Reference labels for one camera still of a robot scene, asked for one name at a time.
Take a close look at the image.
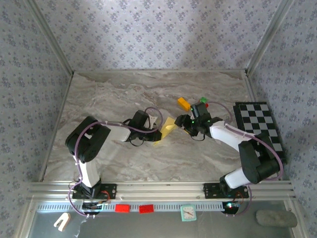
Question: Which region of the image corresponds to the teal square clock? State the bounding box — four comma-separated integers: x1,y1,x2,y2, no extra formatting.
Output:
180,204,197,222

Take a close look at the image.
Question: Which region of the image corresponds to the white wooden notched piece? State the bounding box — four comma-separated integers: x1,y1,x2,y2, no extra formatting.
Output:
53,212,71,233

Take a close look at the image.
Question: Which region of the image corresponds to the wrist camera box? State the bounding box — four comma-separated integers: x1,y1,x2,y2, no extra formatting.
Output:
131,110,159,129
190,101,211,119

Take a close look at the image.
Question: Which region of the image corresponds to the aluminium rail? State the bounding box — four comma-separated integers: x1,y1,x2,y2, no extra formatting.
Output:
27,180,297,201

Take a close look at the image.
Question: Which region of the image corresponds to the aluminium frame post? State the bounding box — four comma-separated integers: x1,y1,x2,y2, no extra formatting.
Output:
24,0,74,75
245,0,295,75

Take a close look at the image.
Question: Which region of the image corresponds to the black grey checkerboard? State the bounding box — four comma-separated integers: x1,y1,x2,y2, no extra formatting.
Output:
232,101,287,164

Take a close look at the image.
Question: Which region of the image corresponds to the white tape scrap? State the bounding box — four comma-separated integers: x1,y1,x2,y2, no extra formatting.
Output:
73,219,88,238

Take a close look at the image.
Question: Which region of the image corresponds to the slotted cable duct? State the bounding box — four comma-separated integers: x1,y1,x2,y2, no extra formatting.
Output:
37,203,245,213

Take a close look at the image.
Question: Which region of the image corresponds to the thin black cable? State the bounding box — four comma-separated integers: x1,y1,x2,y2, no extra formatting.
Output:
128,138,147,147
189,131,207,141

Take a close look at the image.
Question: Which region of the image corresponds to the orange toy brick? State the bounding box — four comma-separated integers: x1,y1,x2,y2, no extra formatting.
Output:
177,97,192,111

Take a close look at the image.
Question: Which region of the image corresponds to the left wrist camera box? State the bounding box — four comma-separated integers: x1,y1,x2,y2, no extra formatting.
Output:
131,110,159,129

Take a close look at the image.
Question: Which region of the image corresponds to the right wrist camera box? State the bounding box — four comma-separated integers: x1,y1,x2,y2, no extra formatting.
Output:
190,101,211,119

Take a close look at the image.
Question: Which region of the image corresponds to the grey stone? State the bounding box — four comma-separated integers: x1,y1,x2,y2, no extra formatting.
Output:
256,210,298,228

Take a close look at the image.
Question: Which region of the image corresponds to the black controller board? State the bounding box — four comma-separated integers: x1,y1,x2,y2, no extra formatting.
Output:
222,201,240,214
82,201,104,215

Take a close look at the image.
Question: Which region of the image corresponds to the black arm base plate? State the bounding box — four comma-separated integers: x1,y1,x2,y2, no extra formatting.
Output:
203,182,250,199
72,183,117,200

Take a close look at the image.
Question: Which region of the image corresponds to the purple cable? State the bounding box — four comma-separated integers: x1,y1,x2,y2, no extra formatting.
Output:
208,101,284,218
67,106,164,219

